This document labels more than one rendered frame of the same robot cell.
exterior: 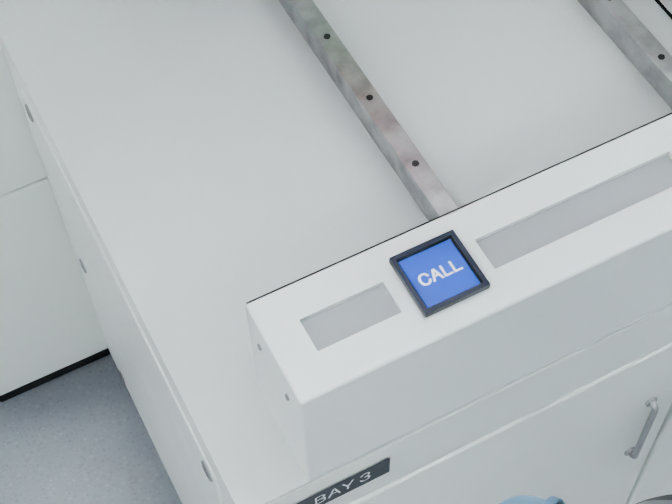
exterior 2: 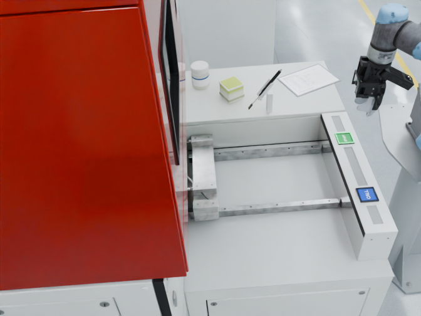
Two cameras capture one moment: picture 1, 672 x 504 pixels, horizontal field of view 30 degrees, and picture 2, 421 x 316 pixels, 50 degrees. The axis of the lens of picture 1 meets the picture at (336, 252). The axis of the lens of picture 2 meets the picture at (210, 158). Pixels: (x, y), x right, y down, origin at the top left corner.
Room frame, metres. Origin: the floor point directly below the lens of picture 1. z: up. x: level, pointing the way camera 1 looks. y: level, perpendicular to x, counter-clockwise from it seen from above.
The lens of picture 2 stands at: (0.53, 0.92, 2.02)
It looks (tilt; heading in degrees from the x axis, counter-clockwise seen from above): 44 degrees down; 296
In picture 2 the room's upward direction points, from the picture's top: 5 degrees counter-clockwise
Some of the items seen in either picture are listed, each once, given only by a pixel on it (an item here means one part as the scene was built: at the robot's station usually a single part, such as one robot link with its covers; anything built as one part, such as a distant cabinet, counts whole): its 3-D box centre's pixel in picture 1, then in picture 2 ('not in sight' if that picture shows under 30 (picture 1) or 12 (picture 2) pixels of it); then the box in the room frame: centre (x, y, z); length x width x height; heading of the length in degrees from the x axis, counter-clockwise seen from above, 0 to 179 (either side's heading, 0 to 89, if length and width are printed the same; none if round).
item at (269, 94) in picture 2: not in sight; (265, 96); (0.92, -0.37, 1.03); 0.06 x 0.04 x 0.13; 26
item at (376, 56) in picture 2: not in sight; (381, 52); (0.55, -0.28, 1.33); 0.08 x 0.08 x 0.05
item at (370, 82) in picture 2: not in sight; (371, 76); (0.57, -0.28, 1.25); 0.09 x 0.08 x 0.12; 21
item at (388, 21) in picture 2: not in sight; (389, 27); (0.55, -0.28, 1.41); 0.09 x 0.08 x 0.11; 148
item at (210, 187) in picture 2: not in sight; (204, 187); (1.01, 0.01, 0.89); 0.08 x 0.03 x 0.03; 26
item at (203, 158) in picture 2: not in sight; (204, 177); (1.04, -0.06, 0.87); 0.36 x 0.08 x 0.03; 116
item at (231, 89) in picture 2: not in sight; (231, 89); (1.07, -0.41, 1.00); 0.07 x 0.07 x 0.07; 53
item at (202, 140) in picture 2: not in sight; (202, 140); (1.11, -0.21, 0.89); 0.08 x 0.03 x 0.03; 26
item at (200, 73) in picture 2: not in sight; (200, 75); (1.21, -0.45, 1.01); 0.07 x 0.07 x 0.10
